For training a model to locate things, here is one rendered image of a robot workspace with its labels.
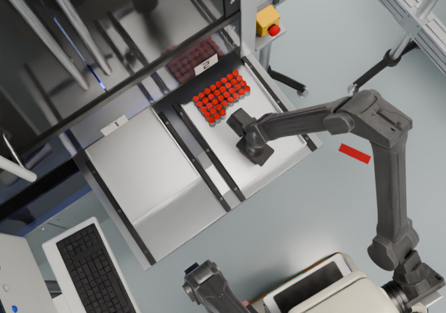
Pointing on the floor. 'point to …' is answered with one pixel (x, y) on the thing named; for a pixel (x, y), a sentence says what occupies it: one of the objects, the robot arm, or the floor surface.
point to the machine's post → (247, 15)
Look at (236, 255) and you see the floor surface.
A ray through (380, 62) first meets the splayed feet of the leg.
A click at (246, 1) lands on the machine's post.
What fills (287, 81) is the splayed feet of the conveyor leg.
